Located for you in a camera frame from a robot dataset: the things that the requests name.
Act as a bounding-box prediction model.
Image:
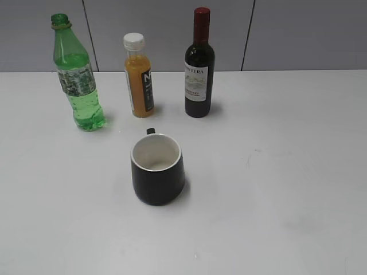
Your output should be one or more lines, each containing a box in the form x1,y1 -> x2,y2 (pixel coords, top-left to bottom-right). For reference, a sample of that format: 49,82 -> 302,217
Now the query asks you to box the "black mug white inside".
130,128 -> 185,206

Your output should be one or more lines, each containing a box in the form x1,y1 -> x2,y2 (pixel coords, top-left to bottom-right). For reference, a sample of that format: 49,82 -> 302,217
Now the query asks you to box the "green sprite bottle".
51,13 -> 106,131

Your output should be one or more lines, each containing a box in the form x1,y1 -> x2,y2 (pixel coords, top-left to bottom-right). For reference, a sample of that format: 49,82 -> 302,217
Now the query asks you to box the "dark red wine bottle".
185,7 -> 215,118

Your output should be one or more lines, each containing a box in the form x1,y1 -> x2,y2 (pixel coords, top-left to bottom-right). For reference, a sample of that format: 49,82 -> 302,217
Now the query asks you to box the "orange juice bottle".
123,33 -> 154,118

